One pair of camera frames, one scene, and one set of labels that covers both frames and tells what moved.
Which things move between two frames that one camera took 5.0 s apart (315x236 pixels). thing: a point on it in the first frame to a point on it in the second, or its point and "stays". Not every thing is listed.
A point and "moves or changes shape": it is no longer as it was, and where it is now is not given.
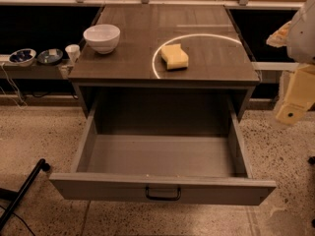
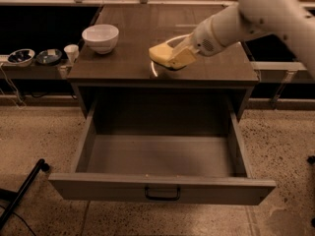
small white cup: (73, 51) stays
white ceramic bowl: (103, 38) stays
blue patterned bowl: (23, 57) stays
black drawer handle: (162, 198) stays
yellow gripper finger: (299, 96) to (202, 40)
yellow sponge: (174, 56) moves or changes shape
